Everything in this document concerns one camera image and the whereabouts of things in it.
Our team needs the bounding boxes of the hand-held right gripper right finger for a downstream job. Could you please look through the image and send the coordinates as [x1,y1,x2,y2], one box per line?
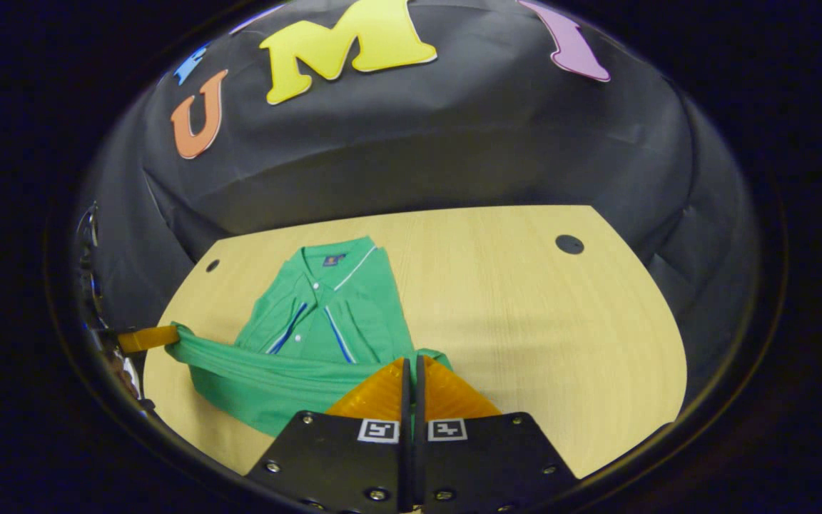
[414,355,581,514]

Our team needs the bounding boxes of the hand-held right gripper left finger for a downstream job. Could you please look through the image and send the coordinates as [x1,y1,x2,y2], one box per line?
[244,356,412,514]

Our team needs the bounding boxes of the green T-shirt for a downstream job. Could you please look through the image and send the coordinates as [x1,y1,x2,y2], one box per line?
[165,236,455,438]

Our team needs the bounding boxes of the black backdrop cloth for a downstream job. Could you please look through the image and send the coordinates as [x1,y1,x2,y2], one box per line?
[76,0,761,400]

